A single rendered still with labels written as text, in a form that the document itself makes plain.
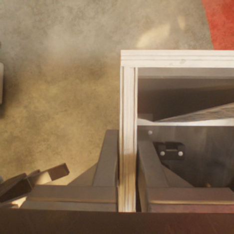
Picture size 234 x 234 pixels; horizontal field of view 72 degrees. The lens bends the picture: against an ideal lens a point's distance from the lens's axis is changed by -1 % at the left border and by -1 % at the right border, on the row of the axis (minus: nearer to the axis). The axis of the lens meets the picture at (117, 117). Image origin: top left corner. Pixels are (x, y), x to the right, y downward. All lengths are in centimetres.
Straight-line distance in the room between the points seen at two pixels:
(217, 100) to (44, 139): 107
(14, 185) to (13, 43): 105
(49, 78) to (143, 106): 64
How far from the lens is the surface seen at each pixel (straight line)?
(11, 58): 131
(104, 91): 107
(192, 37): 121
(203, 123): 100
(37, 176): 42
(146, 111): 90
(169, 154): 91
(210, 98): 36
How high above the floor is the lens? 106
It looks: 84 degrees down
